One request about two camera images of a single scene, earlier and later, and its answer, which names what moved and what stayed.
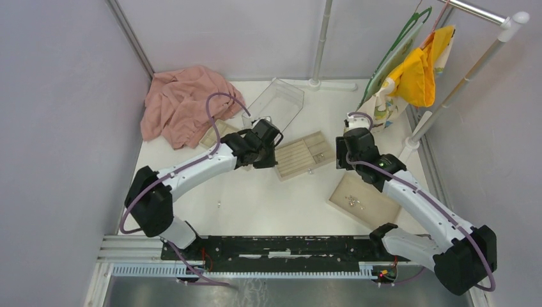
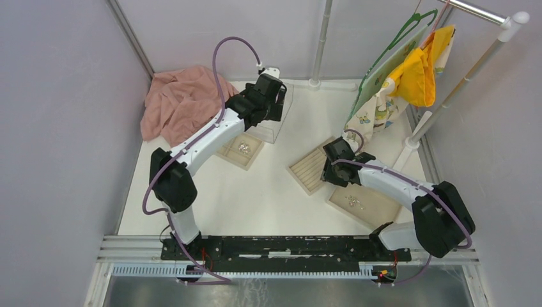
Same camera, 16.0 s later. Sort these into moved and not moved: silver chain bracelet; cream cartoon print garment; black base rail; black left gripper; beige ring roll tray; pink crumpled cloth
Moved: black left gripper; beige ring roll tray
Not moved: black base rail; pink crumpled cloth; cream cartoon print garment; silver chain bracelet
